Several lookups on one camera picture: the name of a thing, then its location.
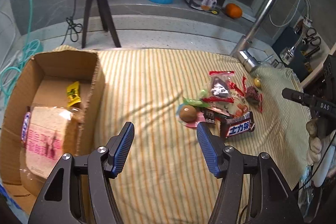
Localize brown cardboard box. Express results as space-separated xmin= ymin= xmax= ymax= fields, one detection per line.
xmin=1 ymin=50 xmax=105 ymax=213

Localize black tripod stand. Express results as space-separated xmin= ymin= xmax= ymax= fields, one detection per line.
xmin=81 ymin=0 xmax=121 ymax=48

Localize orange fruit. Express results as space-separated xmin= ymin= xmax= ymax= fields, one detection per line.
xmin=225 ymin=3 xmax=243 ymax=19

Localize green candy wrapper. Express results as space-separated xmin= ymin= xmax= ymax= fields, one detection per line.
xmin=183 ymin=89 xmax=210 ymax=108

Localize chrome kitchen faucet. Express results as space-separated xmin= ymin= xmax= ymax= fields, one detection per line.
xmin=230 ymin=0 xmax=313 ymax=74

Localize black scissors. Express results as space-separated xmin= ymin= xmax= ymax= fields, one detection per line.
xmin=301 ymin=27 xmax=322 ymax=59

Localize brown egg pink wrapper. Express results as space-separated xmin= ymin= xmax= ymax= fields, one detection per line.
xmin=176 ymin=104 xmax=205 ymax=128

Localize clear bag dark snack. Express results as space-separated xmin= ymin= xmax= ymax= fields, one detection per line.
xmin=201 ymin=71 xmax=235 ymax=103

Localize striped yellow cloth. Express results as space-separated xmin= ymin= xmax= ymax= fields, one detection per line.
xmin=93 ymin=49 xmax=308 ymax=223

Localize white red snack bag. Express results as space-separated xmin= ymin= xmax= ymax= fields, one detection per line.
xmin=210 ymin=82 xmax=249 ymax=118

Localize Snickers bar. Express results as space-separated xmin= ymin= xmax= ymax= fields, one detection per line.
xmin=219 ymin=111 xmax=255 ymax=139
xmin=21 ymin=111 xmax=31 ymax=145

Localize gloved right hand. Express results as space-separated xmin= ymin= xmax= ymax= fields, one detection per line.
xmin=306 ymin=117 xmax=329 ymax=166

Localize teal hose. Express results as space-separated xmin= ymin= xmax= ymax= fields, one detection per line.
xmin=0 ymin=0 xmax=44 ymax=106

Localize small dark chocolate packet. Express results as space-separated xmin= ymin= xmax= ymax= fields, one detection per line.
xmin=201 ymin=107 xmax=231 ymax=124

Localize yellow candy packet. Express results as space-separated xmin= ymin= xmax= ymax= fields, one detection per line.
xmin=66 ymin=81 xmax=81 ymax=107

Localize small yellow green candy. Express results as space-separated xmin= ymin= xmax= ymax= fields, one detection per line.
xmin=253 ymin=77 xmax=261 ymax=89

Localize dark red jujube packet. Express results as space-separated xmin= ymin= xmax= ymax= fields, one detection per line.
xmin=242 ymin=76 xmax=263 ymax=113

